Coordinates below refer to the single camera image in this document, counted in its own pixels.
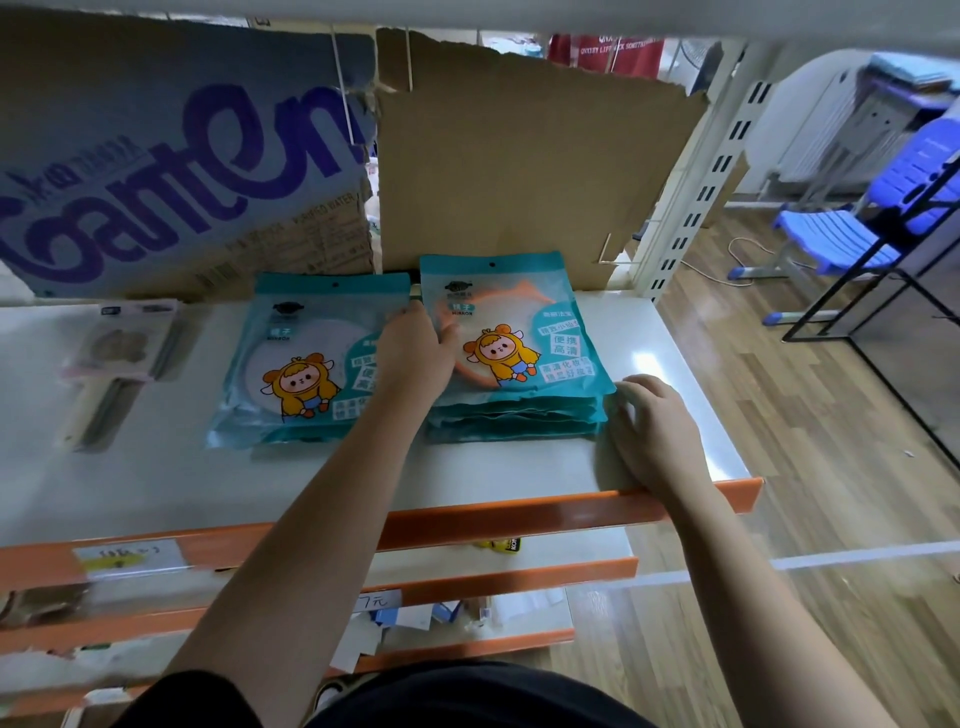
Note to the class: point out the person's right hand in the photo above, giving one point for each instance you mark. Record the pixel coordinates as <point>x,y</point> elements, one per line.
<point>660,435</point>

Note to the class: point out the person's left hand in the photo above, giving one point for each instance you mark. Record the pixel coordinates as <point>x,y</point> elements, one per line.
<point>412,360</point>

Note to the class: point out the stack of teal packets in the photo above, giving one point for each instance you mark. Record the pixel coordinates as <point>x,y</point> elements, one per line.
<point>300,330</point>
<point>525,424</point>

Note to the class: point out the teal packet orange mirror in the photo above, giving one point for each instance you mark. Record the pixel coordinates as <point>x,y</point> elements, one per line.
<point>540,300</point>

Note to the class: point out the white metal shelf orange trim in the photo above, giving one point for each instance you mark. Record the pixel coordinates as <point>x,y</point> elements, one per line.
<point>225,487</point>

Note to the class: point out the beige hand mirror brown print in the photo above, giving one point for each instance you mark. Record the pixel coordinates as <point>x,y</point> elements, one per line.
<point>112,345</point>

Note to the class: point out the person's left forearm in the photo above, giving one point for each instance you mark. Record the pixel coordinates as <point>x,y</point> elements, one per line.
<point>300,562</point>

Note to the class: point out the person's right forearm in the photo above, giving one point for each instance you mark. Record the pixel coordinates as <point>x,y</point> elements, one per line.
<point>765,615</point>

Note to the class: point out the person's black shirt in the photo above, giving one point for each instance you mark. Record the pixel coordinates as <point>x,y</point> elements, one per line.
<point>487,697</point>

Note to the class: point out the person's white black shoe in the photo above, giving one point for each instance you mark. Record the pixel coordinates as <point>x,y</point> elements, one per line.
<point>330,694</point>

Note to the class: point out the black metal rack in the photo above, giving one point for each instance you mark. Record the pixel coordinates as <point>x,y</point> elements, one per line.
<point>817,337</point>

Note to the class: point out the yellow snack sachet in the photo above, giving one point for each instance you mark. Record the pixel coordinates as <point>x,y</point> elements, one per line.
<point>499,545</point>

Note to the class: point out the plain brown cardboard sheet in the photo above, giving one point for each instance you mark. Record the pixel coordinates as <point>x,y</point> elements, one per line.
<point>525,150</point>

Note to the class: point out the white paper price tag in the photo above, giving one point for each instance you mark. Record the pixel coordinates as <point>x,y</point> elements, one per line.
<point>376,600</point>

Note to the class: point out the pile of white paper cards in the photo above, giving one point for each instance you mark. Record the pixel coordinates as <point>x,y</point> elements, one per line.
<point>405,619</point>

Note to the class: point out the blue plastic stool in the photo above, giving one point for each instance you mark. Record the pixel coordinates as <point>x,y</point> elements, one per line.
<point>832,236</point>

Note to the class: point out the cardboard sheet blue lettering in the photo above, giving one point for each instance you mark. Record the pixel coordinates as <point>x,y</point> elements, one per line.
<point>187,150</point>

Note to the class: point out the yellow white price label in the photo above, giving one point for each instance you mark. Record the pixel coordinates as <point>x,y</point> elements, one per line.
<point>127,557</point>

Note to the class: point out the red fabric banner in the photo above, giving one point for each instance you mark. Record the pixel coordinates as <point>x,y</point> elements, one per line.
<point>600,54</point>

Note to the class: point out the white wall radiator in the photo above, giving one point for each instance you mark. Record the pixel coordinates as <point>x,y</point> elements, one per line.
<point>817,127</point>

